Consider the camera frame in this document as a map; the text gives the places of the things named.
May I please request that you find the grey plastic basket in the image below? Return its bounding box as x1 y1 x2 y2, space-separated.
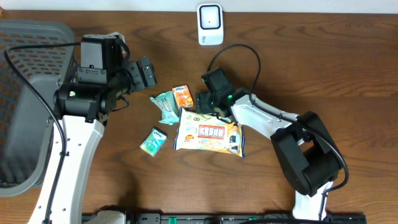
1 19 76 197

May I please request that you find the large yellow snack bag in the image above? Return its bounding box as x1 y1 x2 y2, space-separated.
174 108 245 157

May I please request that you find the orange tissue packet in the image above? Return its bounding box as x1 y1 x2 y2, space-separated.
172 85 193 108

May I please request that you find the green Kleenex tissue packet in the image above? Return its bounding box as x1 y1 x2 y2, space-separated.
140 128 167 157

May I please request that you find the black mounting rail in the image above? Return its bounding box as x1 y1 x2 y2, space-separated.
127 213 367 224

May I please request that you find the teal wet-wipe packet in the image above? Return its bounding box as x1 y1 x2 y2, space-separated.
150 91 180 125

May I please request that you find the white barcode scanner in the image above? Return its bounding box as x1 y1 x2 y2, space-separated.
197 3 224 46

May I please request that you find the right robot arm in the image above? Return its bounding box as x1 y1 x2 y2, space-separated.
201 68 348 222

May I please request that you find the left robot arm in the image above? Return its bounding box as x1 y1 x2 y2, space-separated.
29 32 157 223

